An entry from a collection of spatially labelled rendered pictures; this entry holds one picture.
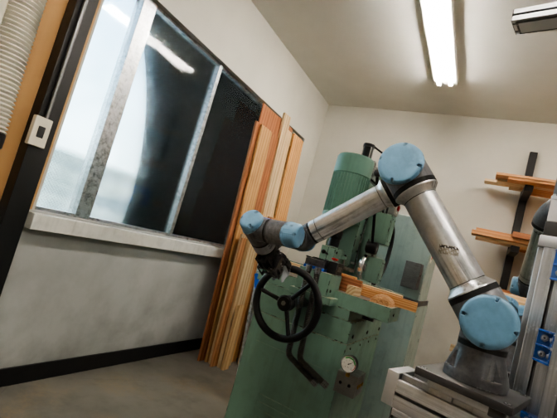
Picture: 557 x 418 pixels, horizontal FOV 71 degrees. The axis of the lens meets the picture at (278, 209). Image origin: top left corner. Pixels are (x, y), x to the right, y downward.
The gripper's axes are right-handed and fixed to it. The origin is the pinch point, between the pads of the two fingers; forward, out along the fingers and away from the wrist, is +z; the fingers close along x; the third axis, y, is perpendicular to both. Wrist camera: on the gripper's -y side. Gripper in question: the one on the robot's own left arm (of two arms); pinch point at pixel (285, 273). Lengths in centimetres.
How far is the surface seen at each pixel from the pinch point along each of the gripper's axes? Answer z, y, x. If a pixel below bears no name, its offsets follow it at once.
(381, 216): 34, -58, 16
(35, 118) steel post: -57, -16, -111
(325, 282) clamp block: 13.1, -6.6, 10.3
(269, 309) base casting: 29.4, 4.2, -15.9
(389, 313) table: 24.8, -6.1, 34.4
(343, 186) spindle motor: 8, -52, 4
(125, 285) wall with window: 55, 6, -129
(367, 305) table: 24.3, -6.5, 25.6
